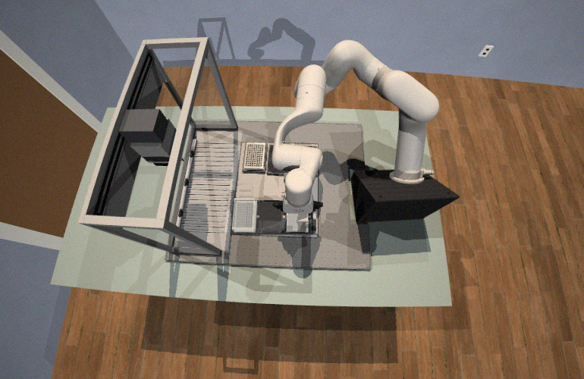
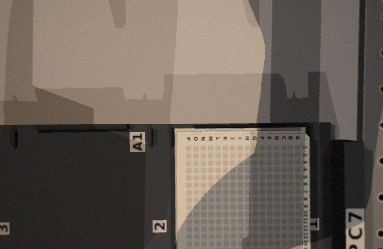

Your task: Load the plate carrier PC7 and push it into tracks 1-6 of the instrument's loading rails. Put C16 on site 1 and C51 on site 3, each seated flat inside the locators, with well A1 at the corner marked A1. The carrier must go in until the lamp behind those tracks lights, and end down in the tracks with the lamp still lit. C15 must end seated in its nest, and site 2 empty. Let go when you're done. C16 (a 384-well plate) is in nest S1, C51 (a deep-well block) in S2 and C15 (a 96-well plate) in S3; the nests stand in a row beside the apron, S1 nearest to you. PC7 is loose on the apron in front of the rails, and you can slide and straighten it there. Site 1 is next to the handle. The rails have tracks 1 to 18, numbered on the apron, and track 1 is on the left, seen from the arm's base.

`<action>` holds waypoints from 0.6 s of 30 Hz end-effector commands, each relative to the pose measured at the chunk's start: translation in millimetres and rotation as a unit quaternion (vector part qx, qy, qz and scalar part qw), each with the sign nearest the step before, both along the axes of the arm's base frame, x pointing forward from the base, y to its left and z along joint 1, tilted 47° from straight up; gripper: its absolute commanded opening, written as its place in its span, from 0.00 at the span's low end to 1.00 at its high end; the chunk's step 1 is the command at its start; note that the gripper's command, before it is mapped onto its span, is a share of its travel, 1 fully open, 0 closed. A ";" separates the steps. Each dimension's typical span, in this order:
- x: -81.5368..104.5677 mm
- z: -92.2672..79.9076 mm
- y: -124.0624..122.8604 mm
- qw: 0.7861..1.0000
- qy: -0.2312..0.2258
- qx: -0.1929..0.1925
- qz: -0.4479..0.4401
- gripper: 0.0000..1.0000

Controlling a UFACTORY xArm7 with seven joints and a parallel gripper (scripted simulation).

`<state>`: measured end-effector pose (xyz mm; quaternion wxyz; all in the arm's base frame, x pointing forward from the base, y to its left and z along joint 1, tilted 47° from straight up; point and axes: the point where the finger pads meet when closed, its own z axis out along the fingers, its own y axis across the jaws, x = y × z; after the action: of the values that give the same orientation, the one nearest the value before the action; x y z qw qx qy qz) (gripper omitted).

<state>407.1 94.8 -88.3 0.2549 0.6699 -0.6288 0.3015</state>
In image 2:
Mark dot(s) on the beige multi-well plate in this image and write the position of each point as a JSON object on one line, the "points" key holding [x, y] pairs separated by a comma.
{"points": [[242, 188]]}

